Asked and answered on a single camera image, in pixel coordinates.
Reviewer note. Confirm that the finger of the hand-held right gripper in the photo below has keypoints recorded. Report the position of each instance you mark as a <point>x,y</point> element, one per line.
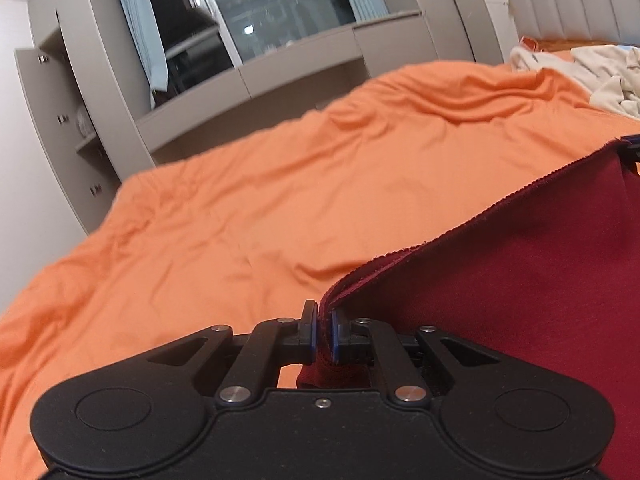
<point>634,141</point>
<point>631,155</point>

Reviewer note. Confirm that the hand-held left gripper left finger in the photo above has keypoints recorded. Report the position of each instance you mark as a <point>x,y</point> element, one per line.
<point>311,332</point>

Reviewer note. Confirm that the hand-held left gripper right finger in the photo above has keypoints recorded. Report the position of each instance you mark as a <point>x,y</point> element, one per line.
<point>337,340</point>

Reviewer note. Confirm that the dark red sweater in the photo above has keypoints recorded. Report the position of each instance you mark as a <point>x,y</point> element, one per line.
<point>525,270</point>

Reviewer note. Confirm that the cream garment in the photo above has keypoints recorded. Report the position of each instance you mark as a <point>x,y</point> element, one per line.
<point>615,85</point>

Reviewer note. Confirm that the small orange garment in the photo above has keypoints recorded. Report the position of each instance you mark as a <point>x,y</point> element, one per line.
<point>529,43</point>

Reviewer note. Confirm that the orange blanket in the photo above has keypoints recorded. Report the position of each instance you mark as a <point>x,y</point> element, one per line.
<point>250,185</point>

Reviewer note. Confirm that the tall closed grey wardrobe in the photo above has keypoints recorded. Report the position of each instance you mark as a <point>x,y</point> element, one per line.
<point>465,5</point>

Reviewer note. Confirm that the grey window seat cabinet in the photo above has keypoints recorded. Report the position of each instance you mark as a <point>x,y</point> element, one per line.
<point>280,75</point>

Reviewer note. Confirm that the dark object on sill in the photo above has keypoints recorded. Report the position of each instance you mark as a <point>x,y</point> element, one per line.
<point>159,97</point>

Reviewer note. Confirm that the white object on shelf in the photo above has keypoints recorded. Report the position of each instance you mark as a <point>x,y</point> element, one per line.
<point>82,122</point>

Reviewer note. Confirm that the large window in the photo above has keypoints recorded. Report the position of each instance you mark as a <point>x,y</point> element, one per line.
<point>285,5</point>

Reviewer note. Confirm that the grey wardrobe with open shelves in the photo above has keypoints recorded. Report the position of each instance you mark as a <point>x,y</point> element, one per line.
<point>100,60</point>

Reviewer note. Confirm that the open window sash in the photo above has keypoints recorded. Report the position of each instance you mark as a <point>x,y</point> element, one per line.
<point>175,15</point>

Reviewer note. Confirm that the padded headboard with wooden frame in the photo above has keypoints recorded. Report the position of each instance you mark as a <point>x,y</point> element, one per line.
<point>575,0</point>

